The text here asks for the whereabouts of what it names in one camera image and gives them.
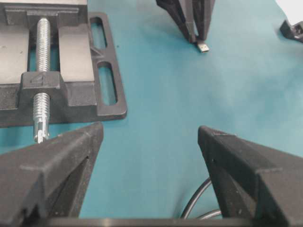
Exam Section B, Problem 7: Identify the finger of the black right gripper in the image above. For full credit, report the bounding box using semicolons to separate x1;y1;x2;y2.
192;0;215;41
156;0;196;43

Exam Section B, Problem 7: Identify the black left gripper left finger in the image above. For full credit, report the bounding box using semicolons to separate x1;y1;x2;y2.
0;122;104;227

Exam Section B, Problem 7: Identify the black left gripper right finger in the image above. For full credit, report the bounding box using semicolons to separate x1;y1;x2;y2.
198;126;303;227

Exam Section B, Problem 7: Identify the black male USB cable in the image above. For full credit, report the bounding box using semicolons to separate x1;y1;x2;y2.
196;39;210;54

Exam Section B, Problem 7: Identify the black plastic part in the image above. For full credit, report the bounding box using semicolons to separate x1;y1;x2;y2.
280;20;303;43

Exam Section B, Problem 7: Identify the grey metal bench vise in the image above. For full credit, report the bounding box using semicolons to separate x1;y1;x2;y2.
0;0;127;139

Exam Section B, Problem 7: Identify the black female USB cable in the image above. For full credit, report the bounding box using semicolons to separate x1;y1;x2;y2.
179;177;224;220

